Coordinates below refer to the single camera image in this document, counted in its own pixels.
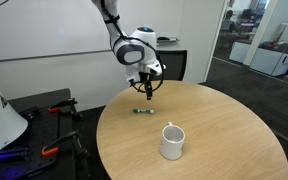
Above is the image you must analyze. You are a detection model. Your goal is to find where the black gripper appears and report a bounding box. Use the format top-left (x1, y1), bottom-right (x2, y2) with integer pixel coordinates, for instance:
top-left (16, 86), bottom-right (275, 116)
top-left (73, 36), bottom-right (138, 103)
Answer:
top-left (139, 71), bottom-right (155, 101)

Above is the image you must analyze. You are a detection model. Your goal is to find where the green white marker pen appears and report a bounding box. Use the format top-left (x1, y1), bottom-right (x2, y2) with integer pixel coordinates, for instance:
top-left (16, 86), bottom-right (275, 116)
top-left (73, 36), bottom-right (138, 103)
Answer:
top-left (132, 108), bottom-right (155, 114)

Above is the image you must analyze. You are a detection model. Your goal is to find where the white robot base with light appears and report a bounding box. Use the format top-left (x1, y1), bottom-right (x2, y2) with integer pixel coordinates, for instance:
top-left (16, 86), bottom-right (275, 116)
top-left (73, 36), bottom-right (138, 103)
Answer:
top-left (0, 71), bottom-right (29, 161)

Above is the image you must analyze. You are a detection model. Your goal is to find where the white ceramic mug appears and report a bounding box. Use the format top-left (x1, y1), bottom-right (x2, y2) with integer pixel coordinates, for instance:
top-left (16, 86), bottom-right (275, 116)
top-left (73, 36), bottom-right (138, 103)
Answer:
top-left (159, 121), bottom-right (186, 161)

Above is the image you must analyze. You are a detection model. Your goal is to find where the grey flat tray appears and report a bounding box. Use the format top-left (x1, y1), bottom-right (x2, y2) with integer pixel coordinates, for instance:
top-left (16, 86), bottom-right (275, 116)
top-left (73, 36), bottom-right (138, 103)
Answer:
top-left (156, 35), bottom-right (180, 44)

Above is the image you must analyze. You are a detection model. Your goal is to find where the small white low cabinet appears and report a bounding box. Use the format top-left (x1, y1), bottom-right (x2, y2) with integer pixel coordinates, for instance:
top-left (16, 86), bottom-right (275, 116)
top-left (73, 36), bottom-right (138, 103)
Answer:
top-left (228, 41), bottom-right (252, 64)

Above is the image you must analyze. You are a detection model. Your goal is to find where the seated person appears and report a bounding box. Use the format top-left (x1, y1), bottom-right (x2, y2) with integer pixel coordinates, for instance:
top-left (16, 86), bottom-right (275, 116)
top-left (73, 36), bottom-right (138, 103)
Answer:
top-left (220, 9), bottom-right (239, 35)

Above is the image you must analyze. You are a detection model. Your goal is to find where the black perforated mounting table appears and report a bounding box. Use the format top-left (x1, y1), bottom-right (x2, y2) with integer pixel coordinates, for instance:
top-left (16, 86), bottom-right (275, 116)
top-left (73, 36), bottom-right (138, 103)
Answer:
top-left (0, 88), bottom-right (85, 180)

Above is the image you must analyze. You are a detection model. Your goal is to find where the small black labelled block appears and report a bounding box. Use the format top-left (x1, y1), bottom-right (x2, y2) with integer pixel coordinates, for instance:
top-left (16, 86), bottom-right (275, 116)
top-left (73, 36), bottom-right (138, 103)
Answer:
top-left (25, 106), bottom-right (40, 120)

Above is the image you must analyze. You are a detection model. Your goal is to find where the white square pillar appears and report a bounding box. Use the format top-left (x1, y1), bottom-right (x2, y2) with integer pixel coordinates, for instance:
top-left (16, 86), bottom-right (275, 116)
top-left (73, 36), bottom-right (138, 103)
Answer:
top-left (243, 0), bottom-right (279, 67)

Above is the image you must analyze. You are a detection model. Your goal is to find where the long white low cabinet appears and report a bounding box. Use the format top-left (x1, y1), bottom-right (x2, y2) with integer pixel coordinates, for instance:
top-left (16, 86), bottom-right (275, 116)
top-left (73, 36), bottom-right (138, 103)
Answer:
top-left (249, 46), bottom-right (288, 77)

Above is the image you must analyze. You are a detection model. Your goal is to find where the large white whiteboard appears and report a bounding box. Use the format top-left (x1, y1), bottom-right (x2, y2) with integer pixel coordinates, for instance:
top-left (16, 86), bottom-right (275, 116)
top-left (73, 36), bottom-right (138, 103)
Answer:
top-left (0, 0), bottom-right (113, 64)

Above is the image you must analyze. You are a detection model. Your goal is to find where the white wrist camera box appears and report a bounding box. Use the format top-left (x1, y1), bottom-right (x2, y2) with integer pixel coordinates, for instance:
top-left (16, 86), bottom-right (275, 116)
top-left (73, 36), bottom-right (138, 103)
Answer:
top-left (126, 66), bottom-right (142, 85)

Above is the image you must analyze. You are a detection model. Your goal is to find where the orange handled black clamp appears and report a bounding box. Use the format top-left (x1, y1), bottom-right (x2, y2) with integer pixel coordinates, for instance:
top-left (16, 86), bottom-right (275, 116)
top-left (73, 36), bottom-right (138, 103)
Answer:
top-left (41, 130), bottom-right (92, 180)
top-left (47, 97), bottom-right (84, 122)

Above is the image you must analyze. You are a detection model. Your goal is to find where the white glass wall frame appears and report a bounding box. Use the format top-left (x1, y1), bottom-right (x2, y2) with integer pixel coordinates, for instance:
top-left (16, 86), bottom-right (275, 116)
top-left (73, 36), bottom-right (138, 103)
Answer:
top-left (203, 0), bottom-right (231, 83)

